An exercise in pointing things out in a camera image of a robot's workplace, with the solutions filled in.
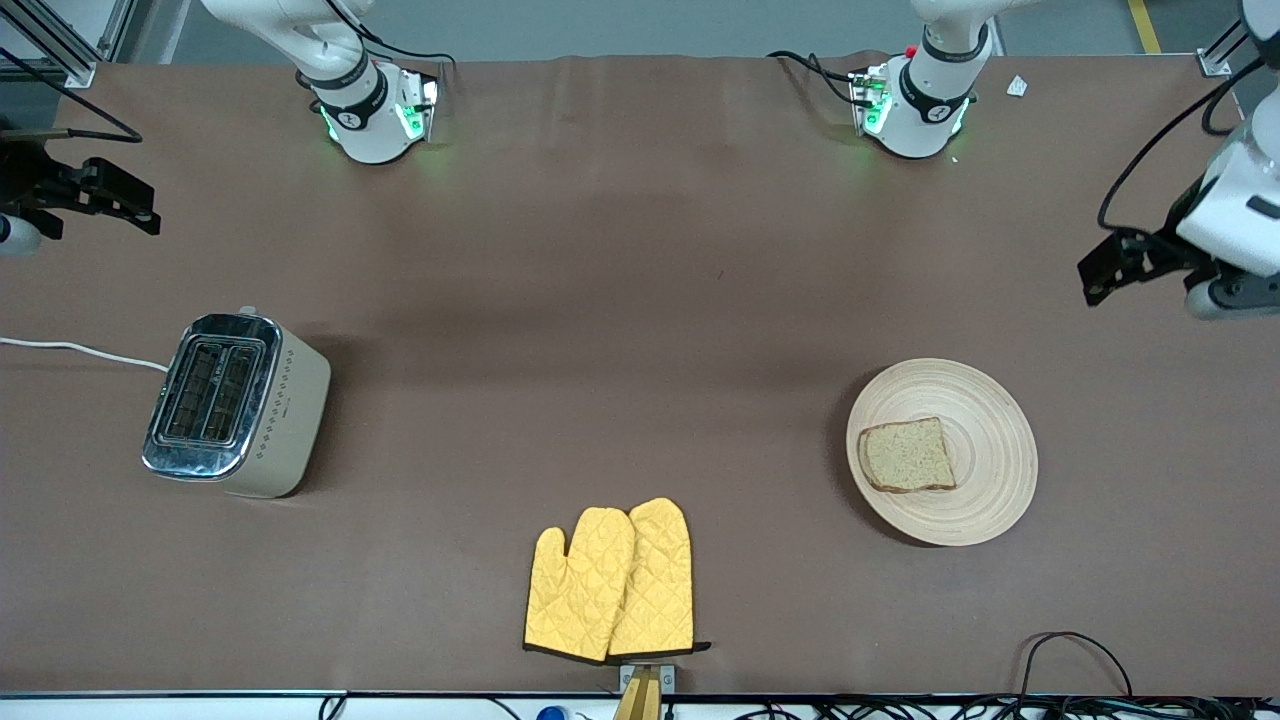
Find round wooden plate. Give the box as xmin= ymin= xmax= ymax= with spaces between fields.
xmin=846 ymin=358 xmax=1039 ymax=547

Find brown toast slice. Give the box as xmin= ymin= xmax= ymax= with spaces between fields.
xmin=858 ymin=417 xmax=957 ymax=494

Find cream and chrome toaster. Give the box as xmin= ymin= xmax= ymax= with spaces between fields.
xmin=140 ymin=305 xmax=333 ymax=499

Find yellow quilted oven mitt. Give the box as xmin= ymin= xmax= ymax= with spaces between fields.
xmin=524 ymin=507 xmax=637 ymax=664
xmin=605 ymin=497 xmax=713 ymax=659

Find wooden strip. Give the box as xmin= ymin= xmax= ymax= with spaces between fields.
xmin=612 ymin=668 xmax=663 ymax=720

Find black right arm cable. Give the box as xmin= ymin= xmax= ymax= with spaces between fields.
xmin=0 ymin=45 xmax=141 ymax=143

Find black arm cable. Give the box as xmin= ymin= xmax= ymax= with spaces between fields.
xmin=0 ymin=45 xmax=141 ymax=143
xmin=1200 ymin=85 xmax=1246 ymax=136
xmin=1098 ymin=55 xmax=1280 ymax=233

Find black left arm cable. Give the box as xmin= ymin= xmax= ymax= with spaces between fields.
xmin=1200 ymin=85 xmax=1246 ymax=136
xmin=1098 ymin=55 xmax=1280 ymax=233

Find white toaster power cord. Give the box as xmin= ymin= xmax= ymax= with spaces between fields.
xmin=0 ymin=337 xmax=171 ymax=373

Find metal connector bracket green light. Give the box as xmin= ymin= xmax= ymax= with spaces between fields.
xmin=848 ymin=62 xmax=891 ymax=136
xmin=395 ymin=65 xmax=441 ymax=141

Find black right base cable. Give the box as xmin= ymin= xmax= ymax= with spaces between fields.
xmin=355 ymin=35 xmax=456 ymax=71

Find black base cable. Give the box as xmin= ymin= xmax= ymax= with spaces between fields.
xmin=355 ymin=35 xmax=456 ymax=71
xmin=767 ymin=50 xmax=863 ymax=106

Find black left base cable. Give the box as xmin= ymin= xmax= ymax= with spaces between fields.
xmin=767 ymin=50 xmax=863 ymax=106

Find red and black cable loop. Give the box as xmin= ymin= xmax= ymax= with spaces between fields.
xmin=1018 ymin=631 xmax=1134 ymax=698

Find tangled black cables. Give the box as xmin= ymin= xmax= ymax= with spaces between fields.
xmin=740 ymin=695 xmax=1280 ymax=720

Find small metal bracket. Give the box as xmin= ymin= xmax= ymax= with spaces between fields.
xmin=618 ymin=664 xmax=677 ymax=696

